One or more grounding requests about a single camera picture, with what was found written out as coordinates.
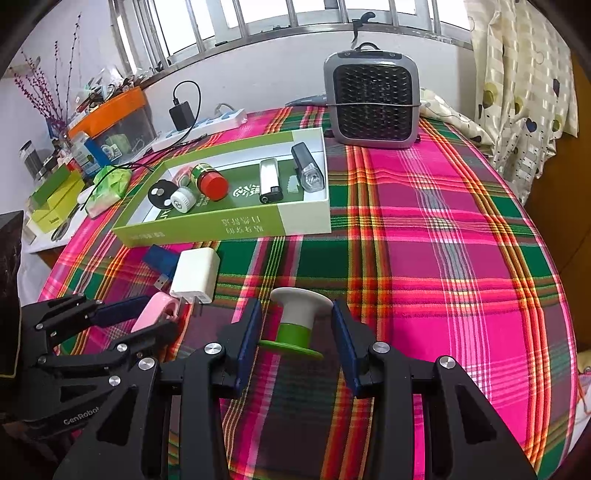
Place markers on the clear lighter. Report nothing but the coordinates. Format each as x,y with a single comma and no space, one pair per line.
269,177

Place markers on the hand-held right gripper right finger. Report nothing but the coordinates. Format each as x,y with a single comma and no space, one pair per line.
344,346

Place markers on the plaid tablecloth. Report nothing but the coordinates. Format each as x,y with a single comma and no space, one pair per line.
438,277

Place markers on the white power strip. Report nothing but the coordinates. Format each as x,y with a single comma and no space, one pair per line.
226,117

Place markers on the white charger adapter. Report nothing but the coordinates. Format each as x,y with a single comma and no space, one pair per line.
196,272

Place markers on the metal window grille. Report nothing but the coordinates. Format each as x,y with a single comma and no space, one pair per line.
286,40

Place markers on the black plug adapter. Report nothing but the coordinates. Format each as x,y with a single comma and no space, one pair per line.
181,115

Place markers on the dark glass jar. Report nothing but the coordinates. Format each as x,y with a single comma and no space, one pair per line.
30,159

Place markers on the black round device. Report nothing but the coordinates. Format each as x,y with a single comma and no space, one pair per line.
161,194

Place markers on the white round tape roll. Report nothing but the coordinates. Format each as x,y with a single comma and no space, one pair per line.
182,201

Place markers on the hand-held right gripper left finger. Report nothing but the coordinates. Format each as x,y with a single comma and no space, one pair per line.
249,341

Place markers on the blue usb drive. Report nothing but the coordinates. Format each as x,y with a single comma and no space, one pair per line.
159,258

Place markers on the white oblong device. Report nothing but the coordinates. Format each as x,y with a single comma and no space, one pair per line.
84,194

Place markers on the red-capped small bottle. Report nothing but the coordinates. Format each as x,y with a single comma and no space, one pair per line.
212,184

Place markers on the pink tape dispenser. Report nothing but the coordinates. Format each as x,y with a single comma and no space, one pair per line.
154,309

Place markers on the wooden wardrobe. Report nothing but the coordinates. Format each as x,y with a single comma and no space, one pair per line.
577,230

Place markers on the black rectangular light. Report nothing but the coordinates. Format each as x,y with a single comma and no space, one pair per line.
304,161

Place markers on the green cardboard box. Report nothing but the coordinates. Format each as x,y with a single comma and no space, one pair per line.
207,228

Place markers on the yellow-green carton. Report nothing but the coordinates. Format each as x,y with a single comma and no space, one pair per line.
51,217

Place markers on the purple flower branches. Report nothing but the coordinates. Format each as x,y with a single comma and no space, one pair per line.
57,122

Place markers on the dark green carton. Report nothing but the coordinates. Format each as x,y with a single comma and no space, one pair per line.
55,182

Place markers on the black hook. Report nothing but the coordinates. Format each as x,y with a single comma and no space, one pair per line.
364,18

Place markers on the blue carton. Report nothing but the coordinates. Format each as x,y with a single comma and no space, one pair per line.
92,154

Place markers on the grey portable heater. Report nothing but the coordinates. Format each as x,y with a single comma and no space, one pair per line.
369,101

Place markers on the green tissue pack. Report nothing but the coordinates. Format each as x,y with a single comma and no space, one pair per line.
108,184

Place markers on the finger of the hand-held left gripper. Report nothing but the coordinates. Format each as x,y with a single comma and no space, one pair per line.
120,309
152,339

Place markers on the orange-lidded plastic container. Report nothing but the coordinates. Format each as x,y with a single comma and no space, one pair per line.
111,104

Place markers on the scissors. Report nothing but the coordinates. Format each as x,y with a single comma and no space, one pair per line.
60,230

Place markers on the cream patterned curtain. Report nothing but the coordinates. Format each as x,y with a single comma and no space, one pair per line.
521,92

